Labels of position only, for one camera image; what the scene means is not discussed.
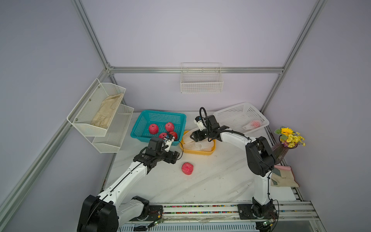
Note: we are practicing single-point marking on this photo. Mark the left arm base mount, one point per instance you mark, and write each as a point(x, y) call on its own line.
point(149, 212)

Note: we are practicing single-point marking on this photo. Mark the beige cloth in shelf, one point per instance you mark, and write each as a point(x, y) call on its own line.
point(106, 112)

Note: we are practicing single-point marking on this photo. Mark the teal plastic perforated basket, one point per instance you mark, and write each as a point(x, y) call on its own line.
point(140, 129)

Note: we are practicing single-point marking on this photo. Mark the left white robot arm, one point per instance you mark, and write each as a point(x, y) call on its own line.
point(106, 211)

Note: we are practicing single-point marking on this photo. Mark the white plastic perforated basket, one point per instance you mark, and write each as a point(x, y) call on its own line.
point(235, 117)

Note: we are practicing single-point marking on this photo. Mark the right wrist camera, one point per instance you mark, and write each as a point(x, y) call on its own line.
point(200, 122)

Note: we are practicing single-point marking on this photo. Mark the white wire wall basket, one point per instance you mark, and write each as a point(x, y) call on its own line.
point(201, 77)

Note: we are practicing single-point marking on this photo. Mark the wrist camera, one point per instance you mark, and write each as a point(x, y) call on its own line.
point(200, 122)
point(169, 139)

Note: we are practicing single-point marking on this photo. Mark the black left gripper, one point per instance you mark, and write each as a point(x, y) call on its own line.
point(169, 159)

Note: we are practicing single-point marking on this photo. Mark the dark glass vase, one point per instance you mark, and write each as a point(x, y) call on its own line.
point(279, 151)

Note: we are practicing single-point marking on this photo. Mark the yellow plastic tub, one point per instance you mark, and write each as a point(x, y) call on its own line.
point(198, 152)

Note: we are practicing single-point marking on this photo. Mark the aluminium frame structure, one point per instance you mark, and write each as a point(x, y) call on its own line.
point(24, 186)

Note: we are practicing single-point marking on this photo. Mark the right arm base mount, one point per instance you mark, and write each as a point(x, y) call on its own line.
point(257, 211)

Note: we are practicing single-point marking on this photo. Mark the netted apple top back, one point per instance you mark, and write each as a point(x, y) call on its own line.
point(187, 168)

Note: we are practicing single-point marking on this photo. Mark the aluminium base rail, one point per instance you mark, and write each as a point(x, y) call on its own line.
point(224, 217)

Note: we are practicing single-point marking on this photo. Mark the netted red apple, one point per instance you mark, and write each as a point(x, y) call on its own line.
point(153, 129)
point(163, 135)

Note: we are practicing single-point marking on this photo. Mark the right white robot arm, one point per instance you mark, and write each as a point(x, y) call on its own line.
point(260, 159)

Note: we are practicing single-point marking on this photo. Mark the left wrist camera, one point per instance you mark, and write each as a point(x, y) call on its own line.
point(169, 139)

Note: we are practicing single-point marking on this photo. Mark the yellow flower bouquet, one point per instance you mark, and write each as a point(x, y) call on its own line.
point(289, 138)

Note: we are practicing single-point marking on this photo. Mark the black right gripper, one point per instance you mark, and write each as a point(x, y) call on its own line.
point(195, 133)

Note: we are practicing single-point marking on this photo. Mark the purple and pink cloth items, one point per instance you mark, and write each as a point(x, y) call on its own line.
point(282, 176)

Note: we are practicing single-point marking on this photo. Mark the white two-tier wire shelf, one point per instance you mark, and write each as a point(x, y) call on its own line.
point(104, 140)

